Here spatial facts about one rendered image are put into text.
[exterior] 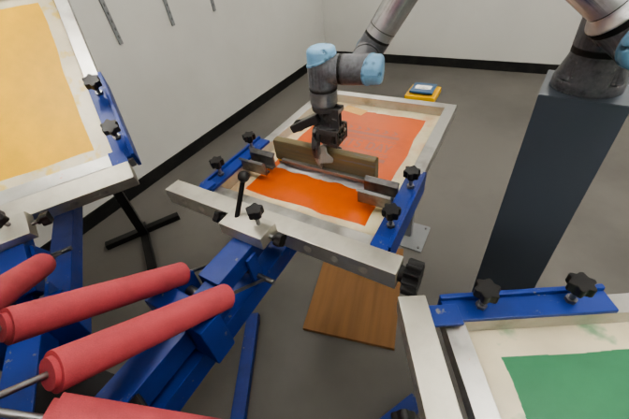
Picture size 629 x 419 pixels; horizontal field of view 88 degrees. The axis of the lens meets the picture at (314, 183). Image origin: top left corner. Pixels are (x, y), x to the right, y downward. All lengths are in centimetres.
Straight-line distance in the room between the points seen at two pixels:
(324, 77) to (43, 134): 80
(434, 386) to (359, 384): 111
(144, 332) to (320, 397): 121
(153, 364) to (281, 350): 113
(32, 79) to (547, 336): 145
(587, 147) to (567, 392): 58
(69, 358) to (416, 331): 49
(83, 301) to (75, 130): 64
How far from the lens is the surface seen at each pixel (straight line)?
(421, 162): 105
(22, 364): 87
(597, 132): 104
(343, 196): 97
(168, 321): 58
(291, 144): 105
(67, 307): 63
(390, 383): 169
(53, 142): 117
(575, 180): 112
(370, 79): 84
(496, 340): 75
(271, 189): 104
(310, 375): 171
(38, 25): 147
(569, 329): 81
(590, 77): 101
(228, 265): 74
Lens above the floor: 159
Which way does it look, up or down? 38 degrees down
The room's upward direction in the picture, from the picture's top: 8 degrees counter-clockwise
